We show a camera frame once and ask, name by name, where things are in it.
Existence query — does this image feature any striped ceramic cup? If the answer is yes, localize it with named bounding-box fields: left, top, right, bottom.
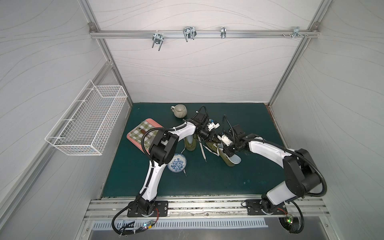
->
left=171, top=104, right=188, bottom=119

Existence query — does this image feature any metal clamp hook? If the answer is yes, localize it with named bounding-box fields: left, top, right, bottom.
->
left=152, top=33, right=164, bottom=51
left=221, top=27, right=227, bottom=39
left=183, top=27, right=197, bottom=42
left=282, top=27, right=309, bottom=39

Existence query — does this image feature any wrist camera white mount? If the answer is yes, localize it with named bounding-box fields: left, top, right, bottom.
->
left=207, top=120, right=220, bottom=131
left=221, top=135, right=233, bottom=147

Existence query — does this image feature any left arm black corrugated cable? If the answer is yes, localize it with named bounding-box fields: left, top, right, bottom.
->
left=111, top=125, right=188, bottom=235

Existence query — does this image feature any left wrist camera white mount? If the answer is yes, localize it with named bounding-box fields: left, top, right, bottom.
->
left=207, top=120, right=220, bottom=131

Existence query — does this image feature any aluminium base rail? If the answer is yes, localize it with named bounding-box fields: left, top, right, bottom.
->
left=84, top=195, right=331, bottom=220

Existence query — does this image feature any olive green shoe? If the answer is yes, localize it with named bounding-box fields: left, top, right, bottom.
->
left=181, top=134, right=198, bottom=154
left=202, top=142, right=241, bottom=167

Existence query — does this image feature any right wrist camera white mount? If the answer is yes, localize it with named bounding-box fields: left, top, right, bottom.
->
left=221, top=135, right=233, bottom=147

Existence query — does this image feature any white wire basket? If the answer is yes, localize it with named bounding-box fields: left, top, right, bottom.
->
left=45, top=80, right=127, bottom=156

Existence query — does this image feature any aluminium crossbar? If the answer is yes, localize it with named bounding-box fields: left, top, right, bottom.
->
left=90, top=29, right=321, bottom=39

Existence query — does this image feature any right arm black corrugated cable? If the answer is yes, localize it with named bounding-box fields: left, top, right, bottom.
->
left=221, top=114, right=328, bottom=198

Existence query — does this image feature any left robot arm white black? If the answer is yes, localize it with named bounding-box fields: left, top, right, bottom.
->
left=131, top=112, right=220, bottom=216

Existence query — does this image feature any green table mat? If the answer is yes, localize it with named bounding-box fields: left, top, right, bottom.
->
left=102, top=103, right=284, bottom=198

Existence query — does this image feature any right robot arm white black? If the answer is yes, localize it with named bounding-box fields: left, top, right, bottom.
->
left=218, top=130, right=327, bottom=215

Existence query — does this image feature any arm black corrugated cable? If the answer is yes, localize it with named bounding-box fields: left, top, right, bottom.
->
left=221, top=114, right=328, bottom=198
left=111, top=125, right=188, bottom=235

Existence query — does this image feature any blue white patterned bowl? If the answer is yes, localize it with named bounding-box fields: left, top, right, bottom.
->
left=168, top=154, right=187, bottom=173

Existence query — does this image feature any pink tray checkered cloth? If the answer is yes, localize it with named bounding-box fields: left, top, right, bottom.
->
left=127, top=119, right=162, bottom=152

